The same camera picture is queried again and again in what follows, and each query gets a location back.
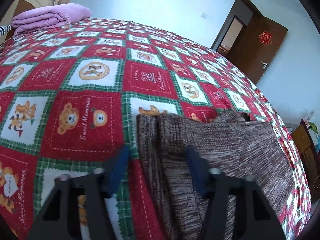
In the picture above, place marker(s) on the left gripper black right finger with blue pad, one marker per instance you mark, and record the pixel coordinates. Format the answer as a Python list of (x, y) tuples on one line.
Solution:
[(239, 200)]

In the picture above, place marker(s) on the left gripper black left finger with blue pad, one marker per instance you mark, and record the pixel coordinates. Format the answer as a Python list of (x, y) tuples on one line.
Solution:
[(77, 202)]

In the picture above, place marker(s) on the brown knitted sweater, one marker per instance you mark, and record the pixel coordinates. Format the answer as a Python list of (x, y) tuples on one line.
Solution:
[(228, 144)]

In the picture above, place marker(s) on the wooden bedside cabinet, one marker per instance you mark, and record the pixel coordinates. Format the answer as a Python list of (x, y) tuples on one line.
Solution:
[(310, 158)]

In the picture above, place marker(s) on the red patchwork bear bedspread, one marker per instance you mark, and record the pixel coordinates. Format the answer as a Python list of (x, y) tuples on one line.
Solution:
[(70, 97)]

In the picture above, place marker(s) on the brown wooden door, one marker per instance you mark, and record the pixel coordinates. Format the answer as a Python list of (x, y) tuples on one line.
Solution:
[(247, 52)]

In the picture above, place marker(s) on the red double happiness decoration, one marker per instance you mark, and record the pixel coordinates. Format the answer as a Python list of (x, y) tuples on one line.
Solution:
[(265, 37)]

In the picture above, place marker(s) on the striped pillow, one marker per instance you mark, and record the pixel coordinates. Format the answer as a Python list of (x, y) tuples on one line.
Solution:
[(6, 32)]

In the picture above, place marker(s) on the folded purple quilt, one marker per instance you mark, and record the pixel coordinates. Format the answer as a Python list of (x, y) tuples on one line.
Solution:
[(49, 17)]

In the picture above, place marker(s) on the cream wooden headboard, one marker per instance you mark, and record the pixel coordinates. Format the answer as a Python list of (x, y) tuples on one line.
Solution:
[(19, 6)]

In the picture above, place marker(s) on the silver door handle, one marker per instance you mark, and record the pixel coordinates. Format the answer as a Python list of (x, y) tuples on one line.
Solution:
[(264, 64)]

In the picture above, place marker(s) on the white wall switch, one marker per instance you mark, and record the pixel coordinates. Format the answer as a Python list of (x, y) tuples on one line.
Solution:
[(204, 15)]

